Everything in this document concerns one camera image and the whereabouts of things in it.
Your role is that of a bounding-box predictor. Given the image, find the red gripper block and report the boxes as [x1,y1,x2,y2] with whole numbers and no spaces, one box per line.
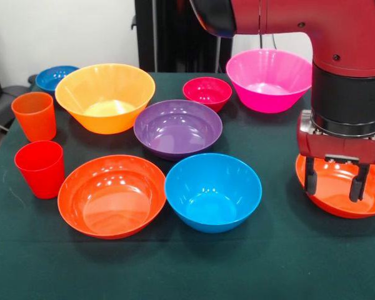
[296,126,375,203]

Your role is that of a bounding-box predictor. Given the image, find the orange-red shallow bowl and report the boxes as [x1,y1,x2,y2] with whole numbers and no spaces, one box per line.
[295,154,375,219]
[57,154,168,240]

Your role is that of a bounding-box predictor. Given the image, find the light blue bowl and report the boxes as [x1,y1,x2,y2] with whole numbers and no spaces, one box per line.
[164,152,263,234]

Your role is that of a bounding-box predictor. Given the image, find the large pink bowl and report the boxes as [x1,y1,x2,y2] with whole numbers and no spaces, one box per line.
[226,49,313,114]

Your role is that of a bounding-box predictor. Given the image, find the small crimson bowl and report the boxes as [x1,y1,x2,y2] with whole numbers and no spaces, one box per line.
[182,77,233,113]

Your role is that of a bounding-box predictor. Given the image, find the purple bowl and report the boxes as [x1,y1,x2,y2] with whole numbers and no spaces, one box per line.
[133,99,223,162]

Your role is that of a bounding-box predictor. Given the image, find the dark green table cloth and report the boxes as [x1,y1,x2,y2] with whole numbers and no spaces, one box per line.
[0,72,375,300]

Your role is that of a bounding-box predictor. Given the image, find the large orange bowl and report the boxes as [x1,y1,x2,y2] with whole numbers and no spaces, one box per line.
[54,63,156,136]

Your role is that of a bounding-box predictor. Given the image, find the red cup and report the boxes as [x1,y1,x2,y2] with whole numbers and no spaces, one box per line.
[14,140,65,200]

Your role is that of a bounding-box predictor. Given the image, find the small dark blue bowl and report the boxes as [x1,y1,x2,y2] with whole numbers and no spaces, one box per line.
[35,65,79,96]

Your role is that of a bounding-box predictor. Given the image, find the orange cup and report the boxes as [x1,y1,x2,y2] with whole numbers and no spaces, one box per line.
[11,91,58,143]

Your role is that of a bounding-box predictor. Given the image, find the black office chair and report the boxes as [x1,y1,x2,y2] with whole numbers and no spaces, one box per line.
[0,46,38,135]

